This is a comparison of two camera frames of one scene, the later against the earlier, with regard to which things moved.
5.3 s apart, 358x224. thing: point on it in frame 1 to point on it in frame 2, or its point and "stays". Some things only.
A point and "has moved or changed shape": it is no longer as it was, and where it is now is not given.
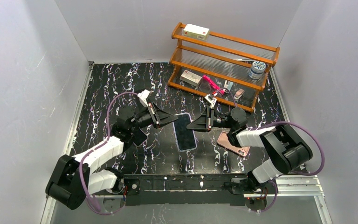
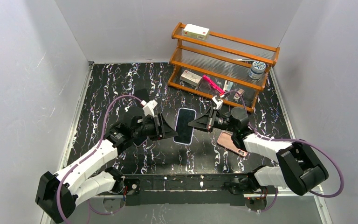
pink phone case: (223, 140) stays
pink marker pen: (208, 80) stays
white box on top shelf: (196, 32) stays
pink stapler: (239, 94) stays
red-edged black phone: (139, 137) stays
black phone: (185, 136) has moved or changed shape
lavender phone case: (185, 138) has moved or changed shape
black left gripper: (155, 115) to (160, 126)
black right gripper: (209, 118) stays
